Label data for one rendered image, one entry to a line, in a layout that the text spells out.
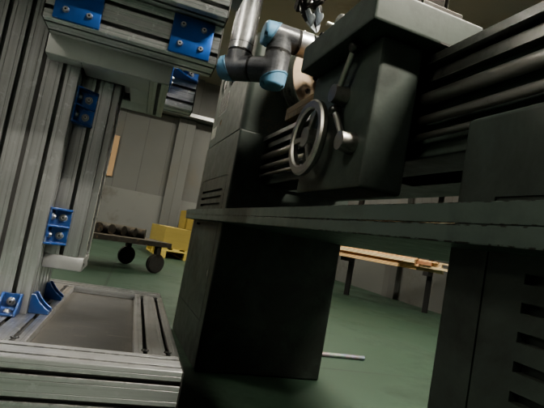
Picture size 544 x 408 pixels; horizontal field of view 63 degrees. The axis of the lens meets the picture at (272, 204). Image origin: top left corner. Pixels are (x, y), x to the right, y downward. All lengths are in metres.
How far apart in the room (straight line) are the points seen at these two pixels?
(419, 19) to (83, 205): 0.85
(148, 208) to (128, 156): 0.96
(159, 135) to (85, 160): 7.02
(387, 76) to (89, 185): 0.75
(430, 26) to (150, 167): 7.46
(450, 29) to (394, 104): 0.16
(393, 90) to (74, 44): 0.70
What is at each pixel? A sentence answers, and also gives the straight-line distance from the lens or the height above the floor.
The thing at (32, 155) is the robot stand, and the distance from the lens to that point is 1.15.
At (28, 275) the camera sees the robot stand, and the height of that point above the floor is 0.31.
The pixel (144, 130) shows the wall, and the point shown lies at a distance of 8.20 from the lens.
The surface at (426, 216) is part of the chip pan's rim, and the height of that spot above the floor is 0.55.
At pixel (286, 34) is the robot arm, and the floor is 1.08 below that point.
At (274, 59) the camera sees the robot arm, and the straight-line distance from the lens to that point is 1.34.
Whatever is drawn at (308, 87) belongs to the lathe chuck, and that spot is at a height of 1.03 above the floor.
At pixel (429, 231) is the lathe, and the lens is 0.51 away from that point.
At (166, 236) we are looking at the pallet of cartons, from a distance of 6.16.
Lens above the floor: 0.49
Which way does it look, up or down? 5 degrees up
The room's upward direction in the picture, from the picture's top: 10 degrees clockwise
